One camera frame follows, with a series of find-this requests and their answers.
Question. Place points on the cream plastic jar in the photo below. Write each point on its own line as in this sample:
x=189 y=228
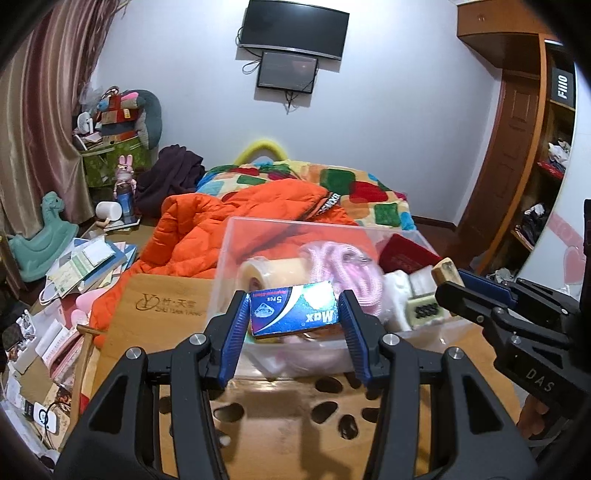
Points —
x=259 y=273

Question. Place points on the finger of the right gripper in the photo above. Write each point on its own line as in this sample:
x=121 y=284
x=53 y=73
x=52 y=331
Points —
x=551 y=334
x=498 y=286

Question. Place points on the green storage box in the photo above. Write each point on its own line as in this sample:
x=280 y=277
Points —
x=100 y=162

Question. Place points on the white drawstring pouch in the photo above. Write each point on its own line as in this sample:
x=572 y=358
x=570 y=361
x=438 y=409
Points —
x=409 y=301

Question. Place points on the dark purple garment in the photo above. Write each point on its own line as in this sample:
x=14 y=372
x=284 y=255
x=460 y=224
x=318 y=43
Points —
x=177 y=171

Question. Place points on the pink striped curtain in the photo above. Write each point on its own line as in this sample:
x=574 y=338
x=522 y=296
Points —
x=40 y=98

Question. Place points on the stack of papers and books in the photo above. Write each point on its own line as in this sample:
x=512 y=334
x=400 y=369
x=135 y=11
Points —
x=86 y=265

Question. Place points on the white cup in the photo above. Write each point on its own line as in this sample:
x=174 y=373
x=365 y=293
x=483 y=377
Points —
x=108 y=211

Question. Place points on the blue Max box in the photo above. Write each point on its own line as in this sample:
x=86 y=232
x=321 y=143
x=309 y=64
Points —
x=291 y=310

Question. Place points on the yellow curved pillow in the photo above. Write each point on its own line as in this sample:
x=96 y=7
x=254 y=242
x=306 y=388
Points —
x=263 y=147

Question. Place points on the orange down jacket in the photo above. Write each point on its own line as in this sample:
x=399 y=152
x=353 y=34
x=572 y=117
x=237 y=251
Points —
x=188 y=237

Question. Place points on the red box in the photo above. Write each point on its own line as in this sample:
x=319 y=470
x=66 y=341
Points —
x=407 y=251

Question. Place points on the small beige box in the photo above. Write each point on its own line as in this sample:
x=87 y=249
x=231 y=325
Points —
x=446 y=271

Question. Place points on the right hand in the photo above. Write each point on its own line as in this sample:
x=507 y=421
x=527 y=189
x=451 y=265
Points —
x=531 y=421

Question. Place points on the pink bunny figurine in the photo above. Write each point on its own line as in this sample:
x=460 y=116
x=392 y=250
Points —
x=124 y=187

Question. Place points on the clear plastic storage bin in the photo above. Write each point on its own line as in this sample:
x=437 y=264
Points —
x=246 y=238

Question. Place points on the teal rocking horse toy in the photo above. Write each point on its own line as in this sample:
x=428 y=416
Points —
x=36 y=255

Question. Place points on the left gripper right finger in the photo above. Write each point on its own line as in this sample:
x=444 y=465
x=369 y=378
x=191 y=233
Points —
x=472 y=434

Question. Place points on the wooden shelf cabinet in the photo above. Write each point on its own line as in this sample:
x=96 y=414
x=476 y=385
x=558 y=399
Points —
x=527 y=155

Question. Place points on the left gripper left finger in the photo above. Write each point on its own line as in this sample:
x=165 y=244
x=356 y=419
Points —
x=118 y=435

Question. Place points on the small wall screen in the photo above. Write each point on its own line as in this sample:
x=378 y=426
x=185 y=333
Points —
x=287 y=72

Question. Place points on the large black wall monitor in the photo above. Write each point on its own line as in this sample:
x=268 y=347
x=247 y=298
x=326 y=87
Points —
x=285 y=25

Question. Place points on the pink round box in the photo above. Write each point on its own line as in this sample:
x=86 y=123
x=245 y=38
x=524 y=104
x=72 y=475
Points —
x=302 y=356

